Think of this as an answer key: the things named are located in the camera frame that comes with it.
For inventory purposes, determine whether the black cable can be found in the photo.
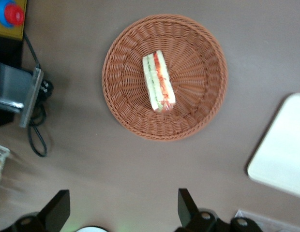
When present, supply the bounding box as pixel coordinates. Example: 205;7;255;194
23;32;54;158

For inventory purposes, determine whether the round brown wicker basket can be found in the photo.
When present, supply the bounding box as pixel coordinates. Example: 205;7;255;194
102;14;229;142

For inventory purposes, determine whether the white plastic tray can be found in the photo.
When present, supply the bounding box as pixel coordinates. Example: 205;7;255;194
246;93;300;200

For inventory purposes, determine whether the sandwich with white bread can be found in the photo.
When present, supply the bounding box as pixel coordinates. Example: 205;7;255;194
142;49;177;114

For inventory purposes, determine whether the white round object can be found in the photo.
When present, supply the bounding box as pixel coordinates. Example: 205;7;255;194
76;226;108;232

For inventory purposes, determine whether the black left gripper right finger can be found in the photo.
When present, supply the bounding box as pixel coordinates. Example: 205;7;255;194
174;188;264;232

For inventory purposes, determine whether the red emergency stop button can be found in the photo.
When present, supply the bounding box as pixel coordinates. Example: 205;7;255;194
4;4;25;26

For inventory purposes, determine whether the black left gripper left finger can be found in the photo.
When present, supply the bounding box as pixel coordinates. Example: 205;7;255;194
0;189;71;232

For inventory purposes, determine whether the black and grey metal clamp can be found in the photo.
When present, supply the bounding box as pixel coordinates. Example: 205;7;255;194
0;60;44;129

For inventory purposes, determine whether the yellow emergency stop box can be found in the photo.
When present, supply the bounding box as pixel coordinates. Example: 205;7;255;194
0;0;28;41

